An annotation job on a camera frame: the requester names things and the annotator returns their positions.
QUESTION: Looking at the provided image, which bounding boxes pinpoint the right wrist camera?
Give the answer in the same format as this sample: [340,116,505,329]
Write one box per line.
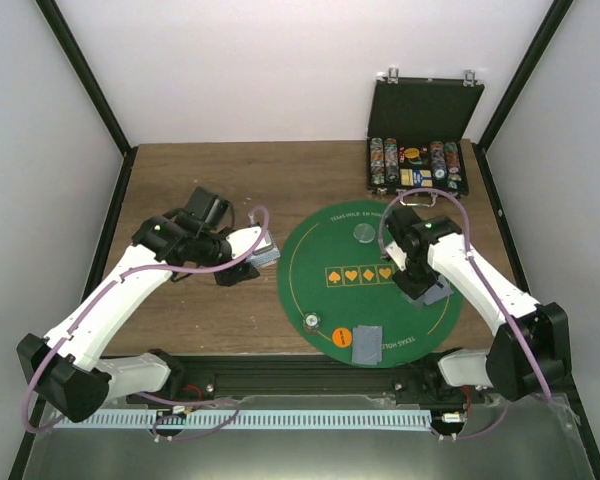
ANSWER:
[385,241,408,271]

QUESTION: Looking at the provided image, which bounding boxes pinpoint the blue patterned card deck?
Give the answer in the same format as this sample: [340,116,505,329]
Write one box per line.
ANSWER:
[247,247,280,269]

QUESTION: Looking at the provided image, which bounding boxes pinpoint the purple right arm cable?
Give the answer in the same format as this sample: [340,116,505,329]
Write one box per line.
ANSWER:
[378,188,554,444]

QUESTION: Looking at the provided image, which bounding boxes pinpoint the black poker chip case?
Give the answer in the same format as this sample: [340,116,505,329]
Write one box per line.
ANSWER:
[366,67,484,197]

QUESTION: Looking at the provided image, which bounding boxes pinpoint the clear round dealer button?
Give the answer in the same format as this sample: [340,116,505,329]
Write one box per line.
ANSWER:
[353,223,376,244]

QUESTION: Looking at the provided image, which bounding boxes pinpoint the blue card box in case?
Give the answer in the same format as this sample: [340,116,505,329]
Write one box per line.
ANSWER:
[412,169,433,188]

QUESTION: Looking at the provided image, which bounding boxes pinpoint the orange round blind button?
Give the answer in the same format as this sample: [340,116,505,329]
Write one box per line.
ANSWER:
[331,327,353,348]

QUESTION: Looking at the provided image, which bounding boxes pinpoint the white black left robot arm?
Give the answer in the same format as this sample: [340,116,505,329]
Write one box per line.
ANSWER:
[17,187,272,422]

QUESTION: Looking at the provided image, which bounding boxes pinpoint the round green poker mat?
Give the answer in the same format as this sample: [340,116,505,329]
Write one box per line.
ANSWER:
[277,200,463,368]

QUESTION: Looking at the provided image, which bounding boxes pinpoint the light blue slotted cable duct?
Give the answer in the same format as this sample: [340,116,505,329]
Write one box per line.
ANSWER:
[56,409,432,431]

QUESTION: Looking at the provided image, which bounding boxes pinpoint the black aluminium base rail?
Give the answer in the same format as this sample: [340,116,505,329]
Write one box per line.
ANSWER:
[131,354,481,406]

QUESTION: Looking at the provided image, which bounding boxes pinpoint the yellow card box in case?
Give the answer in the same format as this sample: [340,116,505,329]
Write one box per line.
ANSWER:
[400,169,414,187]

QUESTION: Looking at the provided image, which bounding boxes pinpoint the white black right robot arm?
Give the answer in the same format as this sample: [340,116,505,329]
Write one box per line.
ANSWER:
[382,206,572,403]

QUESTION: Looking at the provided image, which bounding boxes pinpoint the chip row in case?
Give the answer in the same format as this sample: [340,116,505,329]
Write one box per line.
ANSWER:
[444,142,462,183]
[430,141,447,180]
[369,137,384,185]
[384,138,400,185]

